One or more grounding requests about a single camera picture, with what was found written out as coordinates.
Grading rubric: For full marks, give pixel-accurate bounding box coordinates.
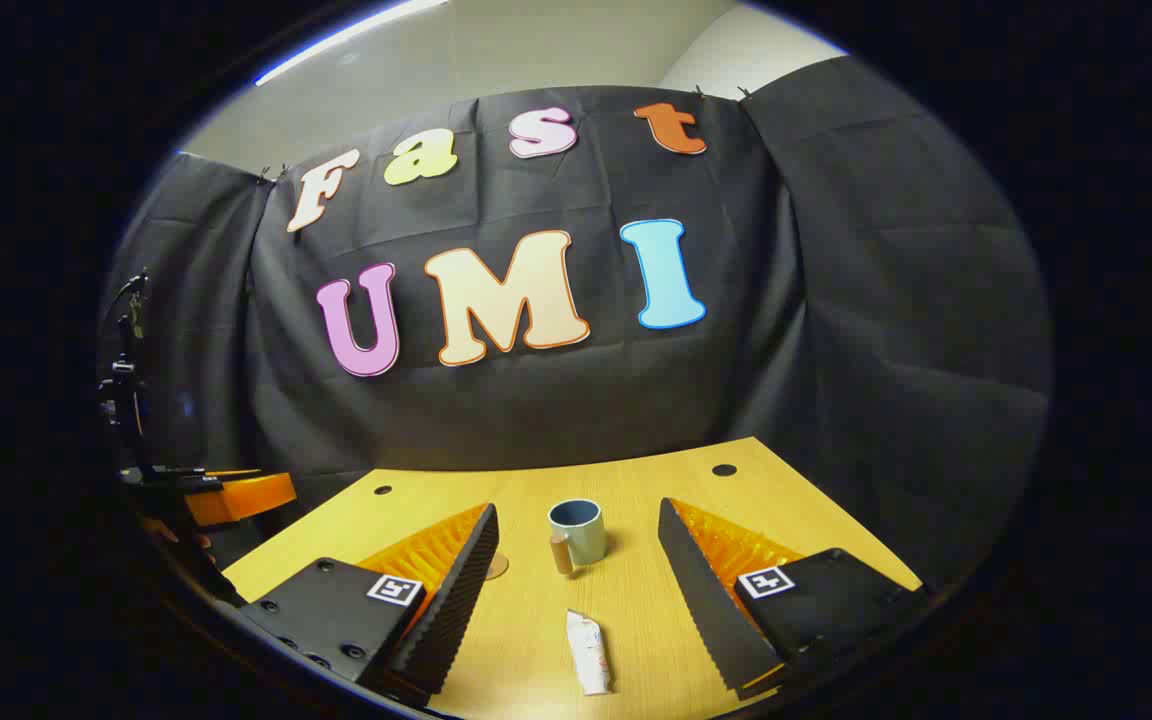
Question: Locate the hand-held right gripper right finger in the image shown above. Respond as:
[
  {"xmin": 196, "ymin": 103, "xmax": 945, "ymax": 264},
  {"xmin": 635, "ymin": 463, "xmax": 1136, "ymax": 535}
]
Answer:
[{"xmin": 658, "ymin": 497, "xmax": 937, "ymax": 698}]

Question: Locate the grey cup with wooden handle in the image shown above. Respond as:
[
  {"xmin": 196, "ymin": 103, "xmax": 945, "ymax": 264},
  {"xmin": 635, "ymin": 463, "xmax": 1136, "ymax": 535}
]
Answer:
[{"xmin": 548, "ymin": 499, "xmax": 607, "ymax": 576}]

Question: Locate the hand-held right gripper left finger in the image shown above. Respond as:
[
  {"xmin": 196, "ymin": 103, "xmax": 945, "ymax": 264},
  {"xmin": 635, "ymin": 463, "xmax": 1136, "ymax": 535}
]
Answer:
[{"xmin": 236, "ymin": 503, "xmax": 499, "ymax": 698}]

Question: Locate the black backdrop cloth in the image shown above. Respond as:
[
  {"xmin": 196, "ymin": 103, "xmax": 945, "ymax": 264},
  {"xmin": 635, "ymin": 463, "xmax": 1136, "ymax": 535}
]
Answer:
[{"xmin": 101, "ymin": 57, "xmax": 1052, "ymax": 601}]

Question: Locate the white toothpaste tube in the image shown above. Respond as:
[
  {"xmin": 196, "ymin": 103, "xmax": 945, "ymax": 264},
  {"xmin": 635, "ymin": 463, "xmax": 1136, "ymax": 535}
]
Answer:
[{"xmin": 566, "ymin": 609, "xmax": 615, "ymax": 696}]

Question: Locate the wooden desktop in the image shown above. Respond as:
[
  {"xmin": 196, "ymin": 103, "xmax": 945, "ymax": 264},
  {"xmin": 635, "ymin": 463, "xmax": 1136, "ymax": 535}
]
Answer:
[{"xmin": 221, "ymin": 437, "xmax": 927, "ymax": 720}]

